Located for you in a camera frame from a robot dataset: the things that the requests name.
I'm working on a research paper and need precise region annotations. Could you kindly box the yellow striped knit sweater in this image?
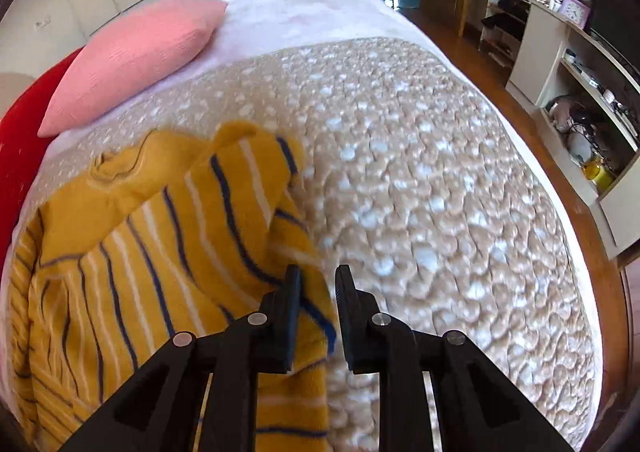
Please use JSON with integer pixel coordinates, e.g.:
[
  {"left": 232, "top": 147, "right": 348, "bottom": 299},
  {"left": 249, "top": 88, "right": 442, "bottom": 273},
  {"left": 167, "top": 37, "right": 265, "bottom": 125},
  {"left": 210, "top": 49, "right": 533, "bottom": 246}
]
[{"left": 4, "top": 121, "right": 336, "bottom": 451}]

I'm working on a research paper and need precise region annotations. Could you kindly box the beige spotted quilt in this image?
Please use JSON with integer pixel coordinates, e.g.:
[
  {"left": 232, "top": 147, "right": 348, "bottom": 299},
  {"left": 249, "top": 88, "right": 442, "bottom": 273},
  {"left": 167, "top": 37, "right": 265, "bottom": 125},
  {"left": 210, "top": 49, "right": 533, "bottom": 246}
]
[{"left": 22, "top": 38, "right": 603, "bottom": 448}]

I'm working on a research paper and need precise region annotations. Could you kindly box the yellow jar on shelf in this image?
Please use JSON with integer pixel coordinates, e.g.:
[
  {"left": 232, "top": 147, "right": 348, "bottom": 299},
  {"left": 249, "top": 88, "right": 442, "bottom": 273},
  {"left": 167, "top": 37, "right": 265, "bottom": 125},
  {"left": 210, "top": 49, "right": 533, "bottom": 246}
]
[{"left": 582, "top": 157, "right": 616, "bottom": 193}]

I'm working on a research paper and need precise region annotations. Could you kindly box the red embroidered pillow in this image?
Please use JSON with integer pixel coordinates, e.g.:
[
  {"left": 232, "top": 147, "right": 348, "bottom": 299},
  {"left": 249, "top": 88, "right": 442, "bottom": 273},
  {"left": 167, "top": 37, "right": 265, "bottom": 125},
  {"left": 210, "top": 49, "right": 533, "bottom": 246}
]
[{"left": 0, "top": 48, "right": 81, "bottom": 264}]

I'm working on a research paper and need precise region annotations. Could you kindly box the white shelf unit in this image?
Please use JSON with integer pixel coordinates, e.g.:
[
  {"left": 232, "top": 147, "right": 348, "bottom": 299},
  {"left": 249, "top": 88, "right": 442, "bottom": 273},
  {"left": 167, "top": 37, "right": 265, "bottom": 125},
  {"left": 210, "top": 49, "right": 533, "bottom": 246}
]
[{"left": 506, "top": 0, "right": 639, "bottom": 257}]

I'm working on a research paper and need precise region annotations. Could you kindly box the pink ribbed cushion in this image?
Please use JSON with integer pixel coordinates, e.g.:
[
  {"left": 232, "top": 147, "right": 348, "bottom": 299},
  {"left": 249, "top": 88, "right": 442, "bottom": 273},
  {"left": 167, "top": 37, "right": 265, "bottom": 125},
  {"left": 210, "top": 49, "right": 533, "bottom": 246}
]
[{"left": 38, "top": 0, "right": 227, "bottom": 138}]

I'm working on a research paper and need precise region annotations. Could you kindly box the pink alarm clock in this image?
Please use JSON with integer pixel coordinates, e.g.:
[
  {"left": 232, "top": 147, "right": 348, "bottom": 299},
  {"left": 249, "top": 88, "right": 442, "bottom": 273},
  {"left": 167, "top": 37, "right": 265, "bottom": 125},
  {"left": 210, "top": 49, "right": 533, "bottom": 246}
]
[{"left": 559, "top": 0, "right": 591, "bottom": 30}]

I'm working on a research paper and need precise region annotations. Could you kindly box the black television screen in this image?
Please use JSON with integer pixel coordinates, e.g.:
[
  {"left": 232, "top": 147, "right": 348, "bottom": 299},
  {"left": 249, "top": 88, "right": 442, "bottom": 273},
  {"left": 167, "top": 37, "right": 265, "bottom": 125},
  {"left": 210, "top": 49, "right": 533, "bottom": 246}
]
[{"left": 590, "top": 0, "right": 639, "bottom": 72}]

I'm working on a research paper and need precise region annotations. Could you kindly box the white pink bed sheet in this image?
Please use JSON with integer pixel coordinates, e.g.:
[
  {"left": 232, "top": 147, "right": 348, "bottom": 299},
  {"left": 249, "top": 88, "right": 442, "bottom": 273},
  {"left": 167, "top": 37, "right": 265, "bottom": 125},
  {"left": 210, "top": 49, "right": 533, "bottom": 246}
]
[{"left": 0, "top": 0, "right": 604, "bottom": 452}]

